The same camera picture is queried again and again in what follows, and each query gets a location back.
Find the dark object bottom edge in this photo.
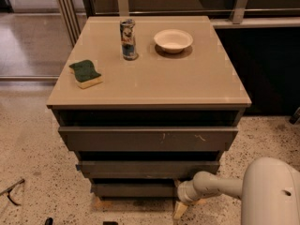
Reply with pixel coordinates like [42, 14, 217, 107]
[102, 221, 118, 225]

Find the green yellow sponge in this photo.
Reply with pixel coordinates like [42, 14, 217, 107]
[69, 60, 102, 89]

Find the black object at floor edge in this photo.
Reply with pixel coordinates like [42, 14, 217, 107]
[44, 217, 53, 225]

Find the grey drawer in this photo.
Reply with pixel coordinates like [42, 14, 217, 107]
[58, 127, 238, 152]
[91, 183, 177, 198]
[76, 160, 219, 179]

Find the tall printed can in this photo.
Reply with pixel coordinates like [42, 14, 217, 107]
[120, 19, 138, 61]

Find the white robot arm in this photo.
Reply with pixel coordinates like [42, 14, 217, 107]
[173, 157, 300, 225]

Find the grey bottom drawer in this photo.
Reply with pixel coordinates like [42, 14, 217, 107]
[91, 183, 177, 198]

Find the grey middle drawer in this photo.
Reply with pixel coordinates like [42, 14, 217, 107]
[76, 160, 219, 179]

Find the grey drawer cabinet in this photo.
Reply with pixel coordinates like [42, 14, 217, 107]
[47, 17, 251, 186]

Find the metal railing frame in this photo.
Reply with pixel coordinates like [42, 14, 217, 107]
[57, 0, 300, 43]

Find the white paper bowl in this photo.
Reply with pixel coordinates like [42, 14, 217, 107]
[154, 29, 193, 53]

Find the grey top drawer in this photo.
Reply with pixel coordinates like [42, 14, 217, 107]
[58, 127, 238, 152]

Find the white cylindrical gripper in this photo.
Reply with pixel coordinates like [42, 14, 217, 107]
[172, 179, 201, 220]

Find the black floor tool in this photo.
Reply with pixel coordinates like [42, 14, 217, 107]
[0, 178, 25, 206]

